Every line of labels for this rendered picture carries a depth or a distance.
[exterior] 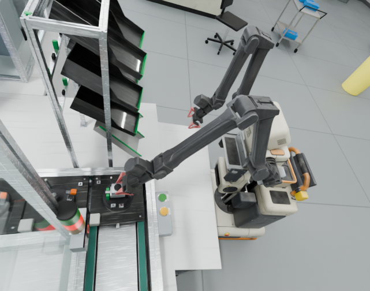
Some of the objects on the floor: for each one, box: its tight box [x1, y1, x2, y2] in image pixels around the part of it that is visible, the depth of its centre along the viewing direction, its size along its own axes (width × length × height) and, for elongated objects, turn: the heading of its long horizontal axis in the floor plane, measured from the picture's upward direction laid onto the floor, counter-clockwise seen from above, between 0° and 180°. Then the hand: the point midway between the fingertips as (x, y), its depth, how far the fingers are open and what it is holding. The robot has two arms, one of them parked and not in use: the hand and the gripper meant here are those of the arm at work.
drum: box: [342, 51, 370, 96], centre depth 415 cm, size 46×46×75 cm
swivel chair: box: [205, 0, 248, 55], centre depth 365 cm, size 64×64×101 cm
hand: (117, 188), depth 91 cm, fingers closed on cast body, 4 cm apart
